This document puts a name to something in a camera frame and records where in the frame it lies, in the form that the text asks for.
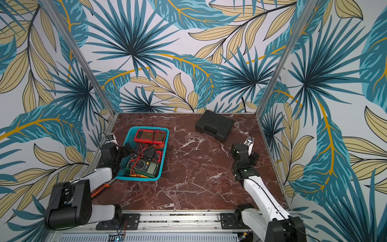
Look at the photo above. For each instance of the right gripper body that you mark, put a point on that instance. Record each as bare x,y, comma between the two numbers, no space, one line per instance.
245,151

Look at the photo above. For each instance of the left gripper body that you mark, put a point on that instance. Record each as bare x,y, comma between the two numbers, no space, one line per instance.
122,153

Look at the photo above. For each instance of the green multimeter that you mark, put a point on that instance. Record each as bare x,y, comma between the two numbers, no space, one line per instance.
142,166

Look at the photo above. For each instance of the yellow multimeter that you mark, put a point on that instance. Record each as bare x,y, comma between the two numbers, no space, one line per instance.
135,175

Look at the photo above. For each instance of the red multimeter face down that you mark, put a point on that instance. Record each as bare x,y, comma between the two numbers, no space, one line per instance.
153,137

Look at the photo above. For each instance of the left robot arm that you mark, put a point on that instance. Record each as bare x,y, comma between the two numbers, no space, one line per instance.
70,204

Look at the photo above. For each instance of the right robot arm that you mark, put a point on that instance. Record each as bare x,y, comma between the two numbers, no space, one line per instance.
270,222

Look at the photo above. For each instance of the teal plastic basket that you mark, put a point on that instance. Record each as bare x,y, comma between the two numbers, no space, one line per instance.
130,140

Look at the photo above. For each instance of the black plastic tool case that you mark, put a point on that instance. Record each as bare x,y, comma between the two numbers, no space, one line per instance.
215,125

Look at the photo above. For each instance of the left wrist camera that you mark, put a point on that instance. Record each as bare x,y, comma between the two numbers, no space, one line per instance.
111,139

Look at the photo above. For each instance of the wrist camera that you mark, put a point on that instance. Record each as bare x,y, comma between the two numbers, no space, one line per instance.
111,139
249,141

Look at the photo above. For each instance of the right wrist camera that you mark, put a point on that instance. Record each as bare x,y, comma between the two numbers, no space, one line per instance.
249,141

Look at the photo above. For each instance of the orange handled pliers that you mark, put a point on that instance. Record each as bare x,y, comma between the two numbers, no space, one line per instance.
98,190

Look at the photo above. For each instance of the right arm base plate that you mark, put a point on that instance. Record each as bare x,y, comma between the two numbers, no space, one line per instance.
228,221

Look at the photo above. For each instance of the aluminium front rail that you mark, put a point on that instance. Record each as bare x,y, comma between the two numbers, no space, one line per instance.
162,226

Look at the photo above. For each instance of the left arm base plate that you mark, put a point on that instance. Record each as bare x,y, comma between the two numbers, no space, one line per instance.
128,222

